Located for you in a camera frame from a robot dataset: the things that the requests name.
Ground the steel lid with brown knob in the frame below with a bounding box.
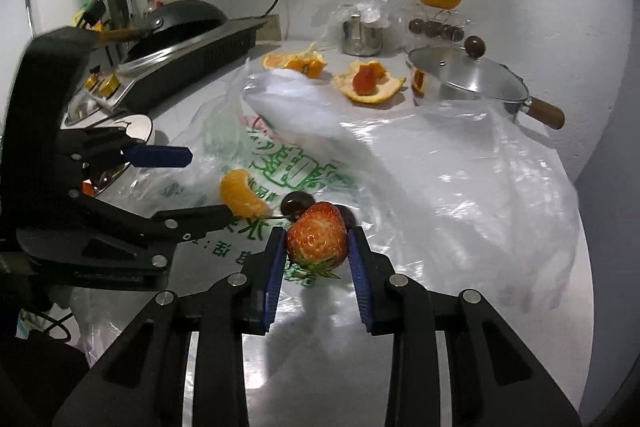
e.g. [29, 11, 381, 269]
[406, 36, 530, 102]

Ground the steel induction cooker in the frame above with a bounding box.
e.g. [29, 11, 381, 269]
[82, 18, 271, 108]

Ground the open orange peel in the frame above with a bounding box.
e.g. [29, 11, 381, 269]
[332, 59, 407, 104]

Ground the steel cup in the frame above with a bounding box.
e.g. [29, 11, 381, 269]
[341, 14, 385, 56]

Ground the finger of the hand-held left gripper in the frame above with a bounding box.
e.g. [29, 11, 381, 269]
[56, 129, 194, 182]
[72, 197, 234, 270]

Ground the black wok with wooden handle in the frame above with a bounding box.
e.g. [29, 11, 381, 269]
[97, 0, 228, 45]

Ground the large printed plastic bag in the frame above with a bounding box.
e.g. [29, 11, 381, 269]
[75, 67, 581, 368]

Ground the small clear plastic bag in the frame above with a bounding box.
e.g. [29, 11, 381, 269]
[320, 0, 401, 58]

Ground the white round plate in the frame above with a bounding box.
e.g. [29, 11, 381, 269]
[80, 113, 157, 198]

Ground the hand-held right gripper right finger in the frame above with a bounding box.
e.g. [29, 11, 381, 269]
[346, 227, 583, 427]

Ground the steel pot with wooden handle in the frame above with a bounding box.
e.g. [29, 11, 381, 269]
[412, 72, 566, 131]

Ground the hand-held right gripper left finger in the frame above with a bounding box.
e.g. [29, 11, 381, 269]
[52, 227, 287, 427]

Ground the thin black cable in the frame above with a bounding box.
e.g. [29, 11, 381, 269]
[20, 307, 76, 343]

